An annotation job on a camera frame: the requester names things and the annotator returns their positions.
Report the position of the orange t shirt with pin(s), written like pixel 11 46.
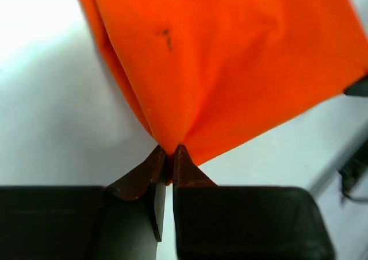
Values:
pixel 213 74

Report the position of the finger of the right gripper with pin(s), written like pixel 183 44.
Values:
pixel 358 89

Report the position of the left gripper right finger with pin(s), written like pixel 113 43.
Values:
pixel 243 222

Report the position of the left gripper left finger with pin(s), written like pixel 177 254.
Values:
pixel 123 220

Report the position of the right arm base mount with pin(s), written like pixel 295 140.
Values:
pixel 352 173

